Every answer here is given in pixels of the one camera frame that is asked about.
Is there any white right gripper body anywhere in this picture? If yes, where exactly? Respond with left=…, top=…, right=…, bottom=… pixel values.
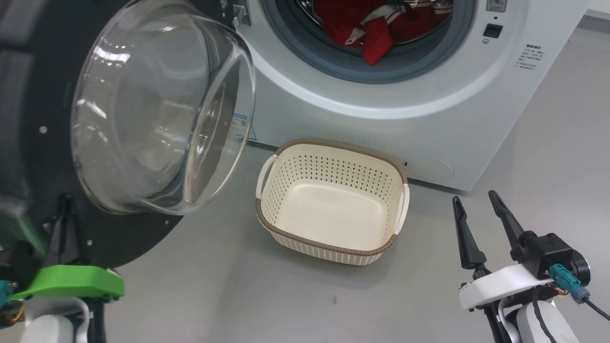
left=459, top=264, right=553, bottom=343

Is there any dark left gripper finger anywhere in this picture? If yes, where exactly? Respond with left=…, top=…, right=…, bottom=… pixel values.
left=45, top=193, right=67, bottom=267
left=66, top=193, right=89, bottom=265

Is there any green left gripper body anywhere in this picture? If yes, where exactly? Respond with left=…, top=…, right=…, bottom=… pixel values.
left=10, top=265, right=125, bottom=343

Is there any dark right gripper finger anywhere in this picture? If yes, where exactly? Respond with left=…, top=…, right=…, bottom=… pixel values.
left=452, top=196, right=487, bottom=271
left=488, top=190, right=525, bottom=249

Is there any black glass washer door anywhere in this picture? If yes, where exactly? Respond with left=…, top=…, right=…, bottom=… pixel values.
left=0, top=0, right=256, bottom=270

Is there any red white garment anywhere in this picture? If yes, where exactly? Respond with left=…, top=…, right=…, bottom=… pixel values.
left=315, top=0, right=453, bottom=66

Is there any cream perforated laundry basket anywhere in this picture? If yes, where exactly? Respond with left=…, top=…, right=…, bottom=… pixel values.
left=255, top=139, right=410, bottom=266

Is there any white front-load washing machine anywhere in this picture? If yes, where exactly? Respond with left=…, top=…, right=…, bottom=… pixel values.
left=220, top=0, right=591, bottom=192

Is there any metal door hinge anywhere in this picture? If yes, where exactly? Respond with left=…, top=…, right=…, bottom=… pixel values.
left=233, top=4, right=252, bottom=27

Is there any round white filter cover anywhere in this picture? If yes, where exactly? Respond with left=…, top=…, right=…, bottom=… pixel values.
left=405, top=157, right=453, bottom=181

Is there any blue energy label sticker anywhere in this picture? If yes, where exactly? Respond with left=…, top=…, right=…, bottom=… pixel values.
left=232, top=113, right=258, bottom=142

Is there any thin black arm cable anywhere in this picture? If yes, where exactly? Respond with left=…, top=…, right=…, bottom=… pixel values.
left=531, top=288, right=558, bottom=343

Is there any teal plug black cable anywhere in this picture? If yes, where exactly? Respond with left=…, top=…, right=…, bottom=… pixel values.
left=549, top=264, right=610, bottom=321

